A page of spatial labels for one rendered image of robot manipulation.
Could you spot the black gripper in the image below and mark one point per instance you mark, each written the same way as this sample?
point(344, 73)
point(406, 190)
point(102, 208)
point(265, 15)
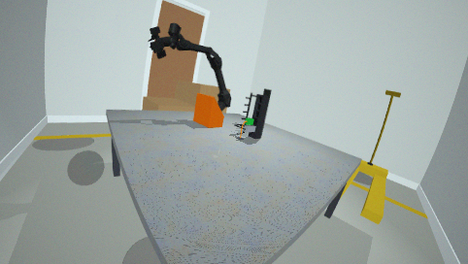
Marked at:
point(155, 31)

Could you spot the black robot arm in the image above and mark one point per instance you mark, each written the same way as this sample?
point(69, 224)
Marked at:
point(224, 98)

